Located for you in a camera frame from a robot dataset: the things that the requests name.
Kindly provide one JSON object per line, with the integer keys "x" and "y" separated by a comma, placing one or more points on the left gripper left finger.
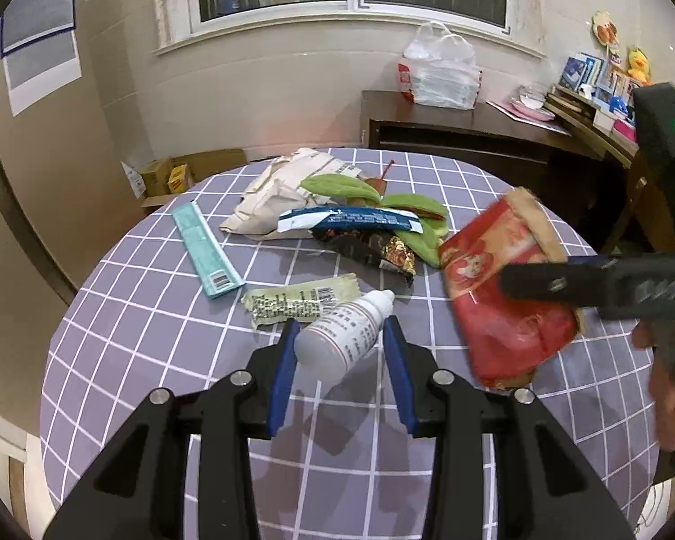
{"x": 135, "y": 488}

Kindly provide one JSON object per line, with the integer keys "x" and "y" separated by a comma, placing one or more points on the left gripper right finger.
{"x": 545, "y": 487}

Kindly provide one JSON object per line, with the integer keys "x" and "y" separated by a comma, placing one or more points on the red snack bag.
{"x": 507, "y": 339}

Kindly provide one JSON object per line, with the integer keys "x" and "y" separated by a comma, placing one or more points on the white plastic bottle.
{"x": 332, "y": 345}

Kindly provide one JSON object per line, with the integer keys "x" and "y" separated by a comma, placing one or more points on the blue white wrapper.
{"x": 349, "y": 218}

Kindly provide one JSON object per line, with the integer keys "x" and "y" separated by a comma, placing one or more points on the person's right hand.
{"x": 662, "y": 391}

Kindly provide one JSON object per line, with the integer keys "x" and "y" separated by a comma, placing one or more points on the wooden desk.
{"x": 624, "y": 210}

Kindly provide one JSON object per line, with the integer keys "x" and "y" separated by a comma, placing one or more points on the dark wooden cabinet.
{"x": 546, "y": 163}

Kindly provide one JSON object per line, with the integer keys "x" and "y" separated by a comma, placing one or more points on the yellow duck toy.
{"x": 638, "y": 66}

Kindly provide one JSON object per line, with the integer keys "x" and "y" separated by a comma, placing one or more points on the row of books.
{"x": 599, "y": 81}

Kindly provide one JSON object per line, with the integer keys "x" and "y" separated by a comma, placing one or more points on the pink papers on cabinet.
{"x": 537, "y": 117}

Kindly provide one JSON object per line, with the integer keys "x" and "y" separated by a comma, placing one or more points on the teal toothpaste box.
{"x": 217, "y": 274}

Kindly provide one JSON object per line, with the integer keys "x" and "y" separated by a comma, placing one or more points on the green leaf plush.
{"x": 432, "y": 213}

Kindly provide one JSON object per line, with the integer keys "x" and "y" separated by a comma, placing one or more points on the pale green wrapper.
{"x": 304, "y": 302}

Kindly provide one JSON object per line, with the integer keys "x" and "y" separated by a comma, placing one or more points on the dark foil snack wrapper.
{"x": 374, "y": 248}

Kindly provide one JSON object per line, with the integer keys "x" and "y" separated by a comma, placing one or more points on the white plastic bag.
{"x": 438, "y": 69}

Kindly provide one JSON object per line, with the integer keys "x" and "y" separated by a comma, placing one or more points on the cardboard box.
{"x": 169, "y": 177}

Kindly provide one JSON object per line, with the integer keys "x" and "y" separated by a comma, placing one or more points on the crumpled white paper bag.
{"x": 277, "y": 189}

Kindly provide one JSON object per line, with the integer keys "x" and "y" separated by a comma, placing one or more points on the wall poster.
{"x": 38, "y": 48}

